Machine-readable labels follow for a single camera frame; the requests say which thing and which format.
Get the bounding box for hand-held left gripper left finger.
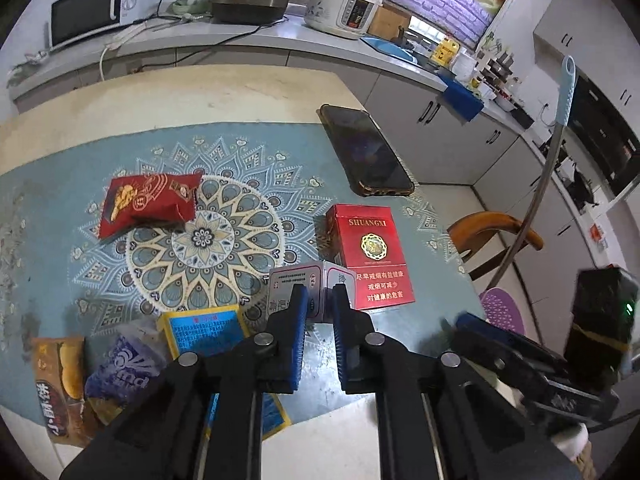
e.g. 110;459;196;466
59;284;309;480

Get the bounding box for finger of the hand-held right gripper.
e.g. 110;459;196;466
452;329;557;402
455;312;570;377

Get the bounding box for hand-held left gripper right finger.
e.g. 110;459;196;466
330;284;585;480

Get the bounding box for small grey box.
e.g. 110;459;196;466
268;259;359;324

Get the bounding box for red cigarette box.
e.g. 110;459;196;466
324;203;417;311

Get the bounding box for yellow blue box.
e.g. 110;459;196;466
157;304;293;442

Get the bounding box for wooden chair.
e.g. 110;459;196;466
447;211;544;282

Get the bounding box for white container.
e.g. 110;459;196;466
549;424;592;462

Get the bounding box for grey kitchen counter cabinets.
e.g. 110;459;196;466
10;14;622;272

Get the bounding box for purple foil wrapper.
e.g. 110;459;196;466
83;319;174;427

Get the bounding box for blue patterned table mat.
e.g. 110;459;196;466
0;119;482;443

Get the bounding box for black smartphone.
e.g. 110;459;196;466
318;103;416;198

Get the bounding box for red snack bag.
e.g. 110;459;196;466
98;169;206;240

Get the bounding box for blue cloth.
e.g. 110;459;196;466
437;72;485;122

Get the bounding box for brown snack packet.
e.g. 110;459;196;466
30;335;109;449

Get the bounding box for white jar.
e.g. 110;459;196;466
452;52;476;81

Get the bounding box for utensil rack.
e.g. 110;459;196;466
474;34;522;97

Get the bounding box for yellow carton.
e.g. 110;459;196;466
432;39;460;66

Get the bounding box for blue basin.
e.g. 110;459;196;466
360;35;419;64

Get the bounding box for wooden cutting board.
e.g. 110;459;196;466
367;2;412;39

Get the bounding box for white pressure cooker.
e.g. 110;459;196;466
303;0;384;41

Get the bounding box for green cloth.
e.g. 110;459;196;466
167;0;214;19

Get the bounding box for white microwave oven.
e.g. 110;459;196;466
49;0;164;54

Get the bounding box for white power cable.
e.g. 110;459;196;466
98;24;147;82

